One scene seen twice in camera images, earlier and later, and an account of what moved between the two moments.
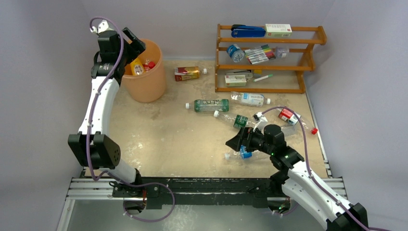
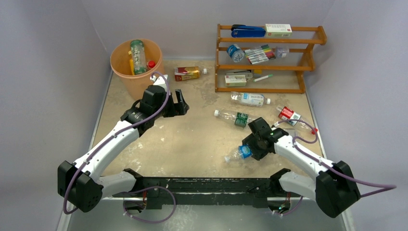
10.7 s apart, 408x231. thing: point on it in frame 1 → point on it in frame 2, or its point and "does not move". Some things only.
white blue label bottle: x=256 y=99 does not move
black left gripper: x=137 y=47 → x=178 y=109
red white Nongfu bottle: x=151 y=64 does not move
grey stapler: x=247 y=72 does not move
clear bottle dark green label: x=235 y=121 does not move
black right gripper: x=245 y=141 → x=248 y=149
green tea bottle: x=209 y=105 → x=139 y=60
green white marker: x=267 y=76 does not move
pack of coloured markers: x=259 y=54 does not move
